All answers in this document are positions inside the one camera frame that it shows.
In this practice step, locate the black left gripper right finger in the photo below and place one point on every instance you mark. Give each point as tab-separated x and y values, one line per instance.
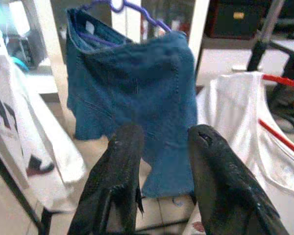
225	186

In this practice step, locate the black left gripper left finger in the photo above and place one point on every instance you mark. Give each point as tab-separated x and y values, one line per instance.
112	183

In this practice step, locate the red hanger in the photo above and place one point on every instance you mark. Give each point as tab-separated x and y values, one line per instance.
281	80

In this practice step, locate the purple plastic hanger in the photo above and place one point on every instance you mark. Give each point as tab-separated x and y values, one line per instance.
98	39

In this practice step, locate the cyan hanger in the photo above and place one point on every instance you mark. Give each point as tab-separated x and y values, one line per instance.
19	63

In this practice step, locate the white tank top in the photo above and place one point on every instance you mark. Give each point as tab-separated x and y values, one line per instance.
235	110

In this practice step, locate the black metal rack bar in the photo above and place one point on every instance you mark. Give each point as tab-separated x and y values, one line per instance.
45	222

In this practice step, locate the white shirt with black print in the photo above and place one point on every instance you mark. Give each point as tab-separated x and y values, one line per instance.
39	122

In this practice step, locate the blue denim shorts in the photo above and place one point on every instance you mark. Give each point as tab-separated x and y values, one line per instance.
137	85

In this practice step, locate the black box with gold label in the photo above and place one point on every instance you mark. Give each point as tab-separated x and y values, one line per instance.
225	23

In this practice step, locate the grey metal pole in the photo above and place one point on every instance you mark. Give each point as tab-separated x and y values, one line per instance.
269	22

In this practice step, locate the white frame post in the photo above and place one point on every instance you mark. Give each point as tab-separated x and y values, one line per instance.
49	49
198	36

